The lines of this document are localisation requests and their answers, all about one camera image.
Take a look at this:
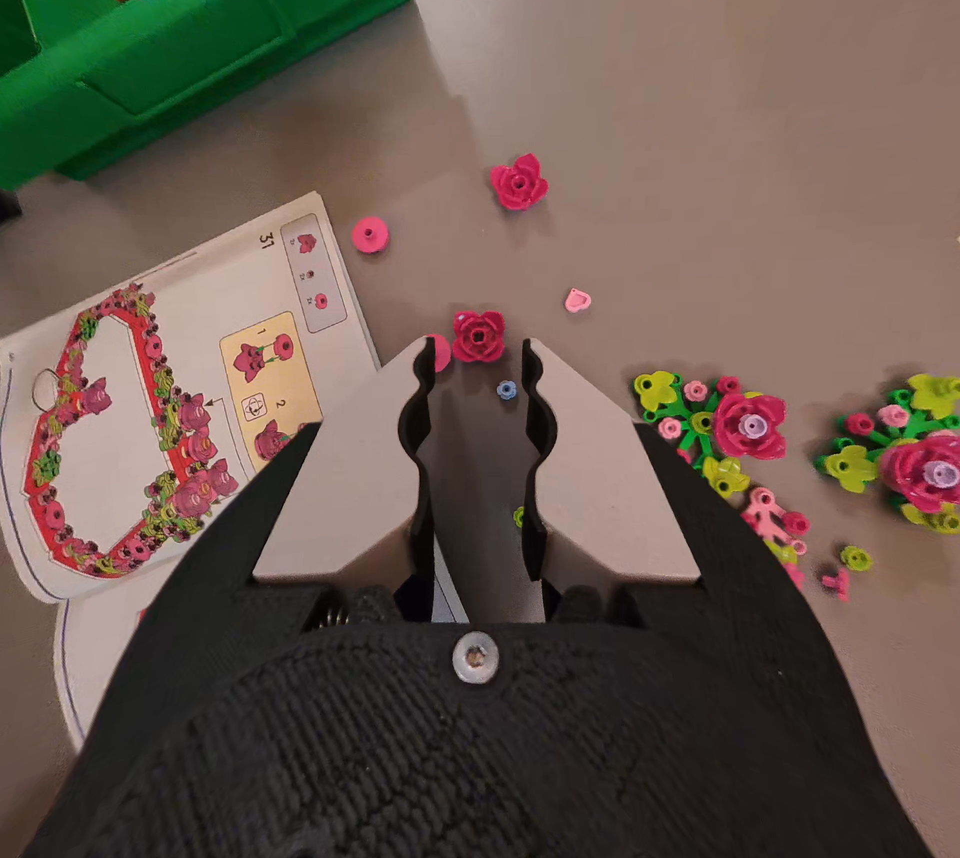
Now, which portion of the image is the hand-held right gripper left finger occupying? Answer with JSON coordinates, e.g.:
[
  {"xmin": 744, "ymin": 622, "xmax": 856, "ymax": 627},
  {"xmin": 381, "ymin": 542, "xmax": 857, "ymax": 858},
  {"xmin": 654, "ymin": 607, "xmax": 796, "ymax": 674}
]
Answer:
[{"xmin": 252, "ymin": 335, "xmax": 438, "ymax": 624}]

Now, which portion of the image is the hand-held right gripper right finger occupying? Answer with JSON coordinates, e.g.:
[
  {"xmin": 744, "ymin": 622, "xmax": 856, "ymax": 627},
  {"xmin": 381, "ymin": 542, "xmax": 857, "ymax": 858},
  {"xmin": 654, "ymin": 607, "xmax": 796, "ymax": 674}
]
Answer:
[{"xmin": 519, "ymin": 337, "xmax": 704, "ymax": 624}]

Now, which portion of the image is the lego flower bouquet assembly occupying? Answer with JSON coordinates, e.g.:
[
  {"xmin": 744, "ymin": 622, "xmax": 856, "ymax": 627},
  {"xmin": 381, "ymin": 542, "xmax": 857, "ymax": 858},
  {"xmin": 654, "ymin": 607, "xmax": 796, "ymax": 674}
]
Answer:
[
  {"xmin": 813, "ymin": 372, "xmax": 960, "ymax": 537},
  {"xmin": 632, "ymin": 369, "xmax": 789, "ymax": 499}
]

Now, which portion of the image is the pink lego stem piece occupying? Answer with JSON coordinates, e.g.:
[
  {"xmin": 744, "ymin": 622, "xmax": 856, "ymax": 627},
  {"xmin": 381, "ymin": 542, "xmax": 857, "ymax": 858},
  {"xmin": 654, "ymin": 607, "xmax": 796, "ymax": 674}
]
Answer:
[{"xmin": 738, "ymin": 486, "xmax": 811, "ymax": 589}]

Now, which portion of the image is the lego instruction booklet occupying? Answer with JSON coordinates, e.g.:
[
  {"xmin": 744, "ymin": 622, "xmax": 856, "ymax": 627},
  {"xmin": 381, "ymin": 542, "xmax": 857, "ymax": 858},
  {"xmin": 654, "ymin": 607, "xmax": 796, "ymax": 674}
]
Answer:
[{"xmin": 0, "ymin": 190, "xmax": 382, "ymax": 754}]

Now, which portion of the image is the green plastic bin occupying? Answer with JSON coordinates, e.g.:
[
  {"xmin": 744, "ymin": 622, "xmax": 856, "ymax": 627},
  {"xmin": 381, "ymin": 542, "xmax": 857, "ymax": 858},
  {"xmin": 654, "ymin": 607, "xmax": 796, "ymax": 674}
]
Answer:
[{"xmin": 0, "ymin": 0, "xmax": 432, "ymax": 192}]

